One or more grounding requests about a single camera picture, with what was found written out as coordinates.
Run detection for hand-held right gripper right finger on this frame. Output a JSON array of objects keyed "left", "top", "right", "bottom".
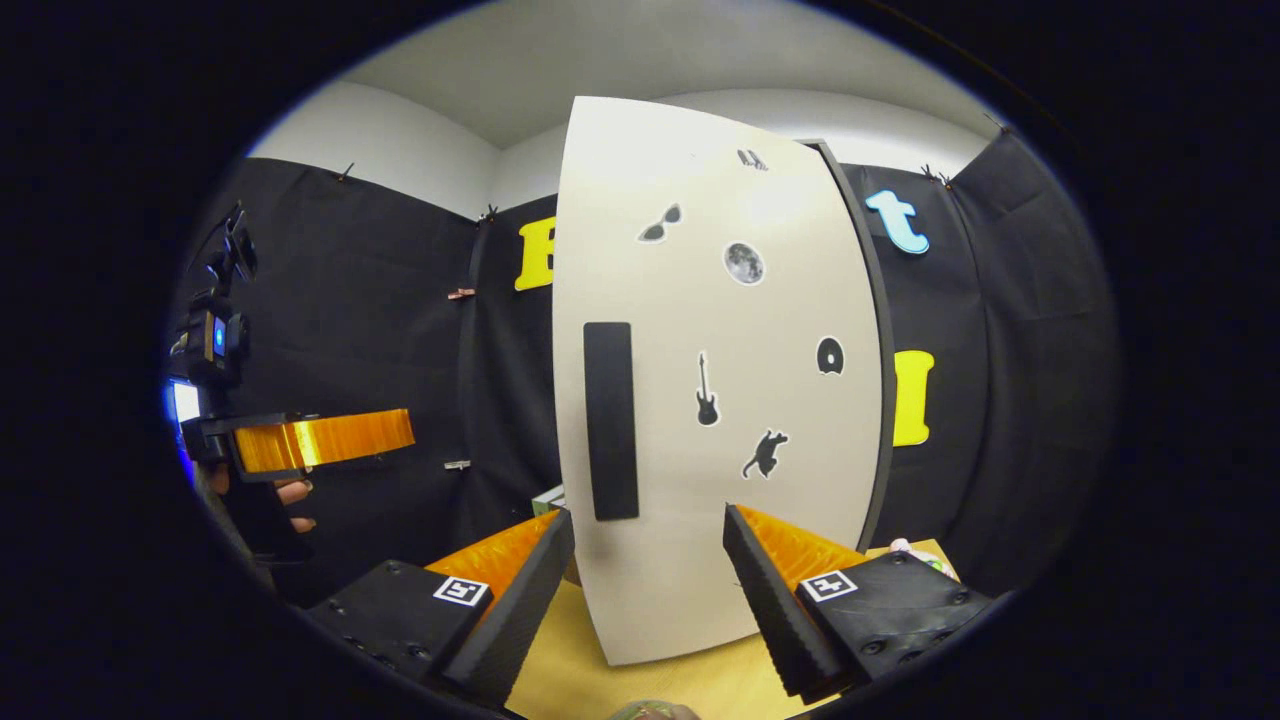
[{"left": 721, "top": 502, "right": 998, "bottom": 703}]

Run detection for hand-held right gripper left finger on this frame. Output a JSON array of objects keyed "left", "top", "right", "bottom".
[{"left": 303, "top": 507, "right": 577, "bottom": 710}]

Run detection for beige cabinet door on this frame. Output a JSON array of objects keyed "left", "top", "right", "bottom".
[{"left": 551, "top": 95, "right": 888, "bottom": 667}]

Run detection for black cabinet door handle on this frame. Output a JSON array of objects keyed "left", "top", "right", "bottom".
[{"left": 582, "top": 321, "right": 642, "bottom": 523}]

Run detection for black backdrop cloth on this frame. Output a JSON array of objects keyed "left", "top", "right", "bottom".
[{"left": 168, "top": 128, "right": 1118, "bottom": 613}]

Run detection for pink plush starfish toy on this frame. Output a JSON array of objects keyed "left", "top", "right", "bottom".
[{"left": 887, "top": 537, "right": 948, "bottom": 578}]

